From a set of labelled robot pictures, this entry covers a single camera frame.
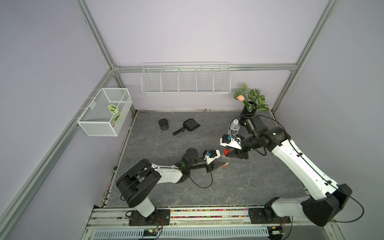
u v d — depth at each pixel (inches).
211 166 28.1
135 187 17.7
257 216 29.1
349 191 15.6
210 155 26.2
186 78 39.0
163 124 42.8
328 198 15.1
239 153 23.9
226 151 27.5
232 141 23.2
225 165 30.7
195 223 28.9
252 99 35.0
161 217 29.1
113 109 31.3
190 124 42.8
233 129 35.0
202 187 27.1
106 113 32.0
